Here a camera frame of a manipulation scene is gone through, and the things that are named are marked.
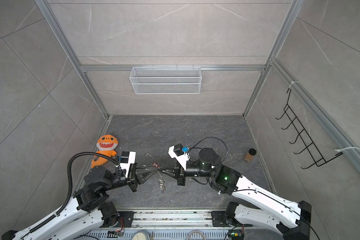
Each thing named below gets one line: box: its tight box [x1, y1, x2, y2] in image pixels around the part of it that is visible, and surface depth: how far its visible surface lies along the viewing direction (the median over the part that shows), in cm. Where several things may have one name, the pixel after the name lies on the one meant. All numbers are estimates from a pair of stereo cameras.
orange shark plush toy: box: [91, 134, 119, 168], surface depth 95 cm
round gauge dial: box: [130, 230, 149, 240], surface depth 67 cm
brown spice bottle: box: [244, 148, 257, 163], surface depth 92 cm
